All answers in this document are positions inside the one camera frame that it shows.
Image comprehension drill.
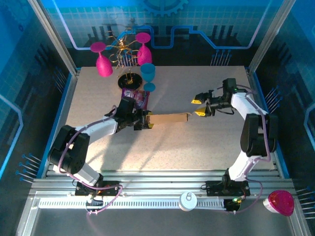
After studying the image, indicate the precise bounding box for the brown cardboard box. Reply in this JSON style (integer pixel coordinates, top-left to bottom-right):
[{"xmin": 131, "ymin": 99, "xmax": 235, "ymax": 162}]
[{"xmin": 147, "ymin": 112, "xmax": 194, "ymax": 125}]

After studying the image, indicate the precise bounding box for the purple pink candy bag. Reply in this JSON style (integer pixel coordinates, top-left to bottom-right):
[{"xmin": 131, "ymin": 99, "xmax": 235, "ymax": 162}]
[{"xmin": 122, "ymin": 88, "xmax": 150, "ymax": 111}]

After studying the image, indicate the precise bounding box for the blue plastic goblet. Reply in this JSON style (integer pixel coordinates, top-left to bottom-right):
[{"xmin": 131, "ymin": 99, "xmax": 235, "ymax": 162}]
[{"xmin": 140, "ymin": 62, "xmax": 157, "ymax": 93}]

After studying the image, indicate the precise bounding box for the pink plastic goblet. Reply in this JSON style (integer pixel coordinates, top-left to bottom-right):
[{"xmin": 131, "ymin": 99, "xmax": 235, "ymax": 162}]
[
  {"xmin": 135, "ymin": 32, "xmax": 153, "ymax": 66},
  {"xmin": 90, "ymin": 41, "xmax": 114, "ymax": 78}
]

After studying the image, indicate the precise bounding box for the silver tin can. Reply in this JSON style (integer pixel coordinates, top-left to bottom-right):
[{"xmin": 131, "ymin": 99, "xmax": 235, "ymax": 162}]
[{"xmin": 179, "ymin": 191, "xmax": 197, "ymax": 212}]

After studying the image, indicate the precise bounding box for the black control board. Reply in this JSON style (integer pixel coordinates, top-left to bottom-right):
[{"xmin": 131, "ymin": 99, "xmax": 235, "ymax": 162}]
[{"xmin": 224, "ymin": 196, "xmax": 244, "ymax": 212}]

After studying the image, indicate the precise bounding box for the gold wire glass rack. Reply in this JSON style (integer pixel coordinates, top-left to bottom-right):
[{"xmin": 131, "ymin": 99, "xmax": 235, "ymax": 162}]
[{"xmin": 104, "ymin": 27, "xmax": 144, "ymax": 90}]

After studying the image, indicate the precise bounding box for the aluminium side rail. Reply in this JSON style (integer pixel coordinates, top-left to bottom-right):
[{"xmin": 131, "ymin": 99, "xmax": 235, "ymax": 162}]
[
  {"xmin": 53, "ymin": 68, "xmax": 81, "ymax": 133},
  {"xmin": 246, "ymin": 66, "xmax": 284, "ymax": 177}
]

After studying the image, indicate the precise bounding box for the aluminium frame rail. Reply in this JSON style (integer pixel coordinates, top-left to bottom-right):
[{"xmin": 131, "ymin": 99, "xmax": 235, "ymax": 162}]
[{"xmin": 28, "ymin": 171, "xmax": 296, "ymax": 200}]

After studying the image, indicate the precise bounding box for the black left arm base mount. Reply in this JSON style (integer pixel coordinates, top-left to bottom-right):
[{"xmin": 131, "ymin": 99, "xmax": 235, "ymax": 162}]
[{"xmin": 74, "ymin": 180, "xmax": 123, "ymax": 197}]

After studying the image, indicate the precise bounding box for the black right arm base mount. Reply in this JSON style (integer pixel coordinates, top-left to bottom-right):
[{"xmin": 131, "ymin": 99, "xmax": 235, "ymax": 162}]
[{"xmin": 205, "ymin": 180, "xmax": 251, "ymax": 197}]

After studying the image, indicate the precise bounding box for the white slotted cable duct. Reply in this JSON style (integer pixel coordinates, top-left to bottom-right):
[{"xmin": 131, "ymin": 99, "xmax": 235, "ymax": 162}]
[{"xmin": 38, "ymin": 198, "xmax": 227, "ymax": 210}]

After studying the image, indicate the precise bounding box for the aluminium frame post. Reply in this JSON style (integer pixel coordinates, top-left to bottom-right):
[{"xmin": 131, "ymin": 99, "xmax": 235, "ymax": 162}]
[
  {"xmin": 247, "ymin": 0, "xmax": 296, "ymax": 73},
  {"xmin": 28, "ymin": 0, "xmax": 81, "ymax": 76}
]

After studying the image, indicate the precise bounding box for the pink cup on rail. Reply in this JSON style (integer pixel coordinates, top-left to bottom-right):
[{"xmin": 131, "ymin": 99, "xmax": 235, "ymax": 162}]
[{"xmin": 262, "ymin": 189, "xmax": 295, "ymax": 217}]

